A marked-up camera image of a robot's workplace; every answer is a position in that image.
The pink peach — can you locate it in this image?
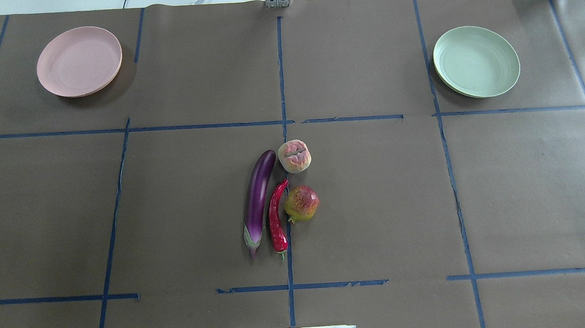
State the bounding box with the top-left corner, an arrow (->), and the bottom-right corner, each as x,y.
277,139 -> 312,174

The purple eggplant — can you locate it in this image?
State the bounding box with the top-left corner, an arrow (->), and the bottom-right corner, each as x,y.
243,150 -> 276,260

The red yellow pomegranate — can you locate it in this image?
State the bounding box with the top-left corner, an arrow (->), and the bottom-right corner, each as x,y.
284,185 -> 320,224

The red chili pepper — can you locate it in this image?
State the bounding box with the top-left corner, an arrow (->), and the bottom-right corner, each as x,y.
268,178 -> 290,261

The green plate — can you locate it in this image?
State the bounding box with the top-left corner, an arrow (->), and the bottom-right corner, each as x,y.
432,25 -> 521,99

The pink plate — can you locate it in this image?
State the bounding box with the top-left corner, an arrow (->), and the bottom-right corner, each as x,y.
36,26 -> 124,98

